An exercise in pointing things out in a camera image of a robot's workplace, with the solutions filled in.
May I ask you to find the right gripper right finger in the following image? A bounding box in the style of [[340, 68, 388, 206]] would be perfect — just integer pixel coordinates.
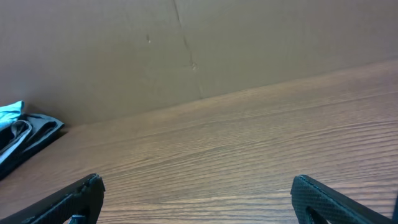
[[290, 175, 395, 224]]

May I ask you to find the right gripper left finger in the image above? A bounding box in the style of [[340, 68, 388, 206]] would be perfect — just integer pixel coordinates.
[[1, 174, 105, 224]]

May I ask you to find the light blue t-shirt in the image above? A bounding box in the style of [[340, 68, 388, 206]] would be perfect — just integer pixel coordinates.
[[0, 101, 24, 131]]

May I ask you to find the grey folded shirt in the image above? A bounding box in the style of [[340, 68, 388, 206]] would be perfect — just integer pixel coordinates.
[[1, 114, 64, 179]]

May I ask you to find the black folded shirt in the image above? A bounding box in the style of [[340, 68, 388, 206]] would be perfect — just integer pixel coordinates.
[[1, 120, 32, 164]]

